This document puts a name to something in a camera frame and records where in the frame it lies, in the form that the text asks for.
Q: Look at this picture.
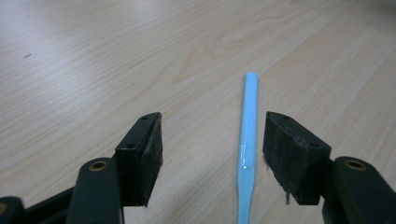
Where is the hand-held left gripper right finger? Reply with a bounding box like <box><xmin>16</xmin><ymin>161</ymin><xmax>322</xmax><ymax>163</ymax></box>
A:
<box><xmin>262</xmin><ymin>111</ymin><xmax>332</xmax><ymax>206</ymax></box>

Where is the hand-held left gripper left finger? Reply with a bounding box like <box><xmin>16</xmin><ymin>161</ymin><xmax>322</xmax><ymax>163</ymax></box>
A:
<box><xmin>115</xmin><ymin>111</ymin><xmax>164</xmax><ymax>208</ymax></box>

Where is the light blue toothbrush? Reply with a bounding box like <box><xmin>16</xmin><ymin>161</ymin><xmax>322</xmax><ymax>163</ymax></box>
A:
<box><xmin>236</xmin><ymin>71</ymin><xmax>260</xmax><ymax>224</ymax></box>

